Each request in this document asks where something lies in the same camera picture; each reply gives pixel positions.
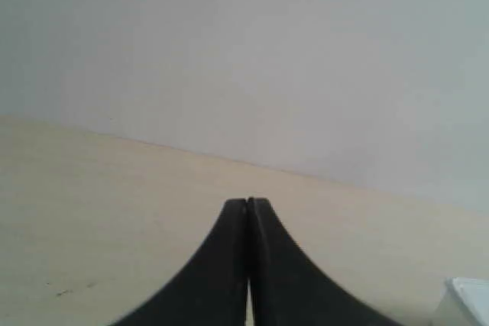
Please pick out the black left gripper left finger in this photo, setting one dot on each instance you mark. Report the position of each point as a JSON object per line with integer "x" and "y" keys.
{"x": 212, "y": 287}

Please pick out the white lidded plastic container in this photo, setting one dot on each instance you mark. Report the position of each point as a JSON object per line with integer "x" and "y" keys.
{"x": 465, "y": 302}

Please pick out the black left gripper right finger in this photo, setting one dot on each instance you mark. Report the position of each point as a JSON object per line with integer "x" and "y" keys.
{"x": 287, "y": 288}

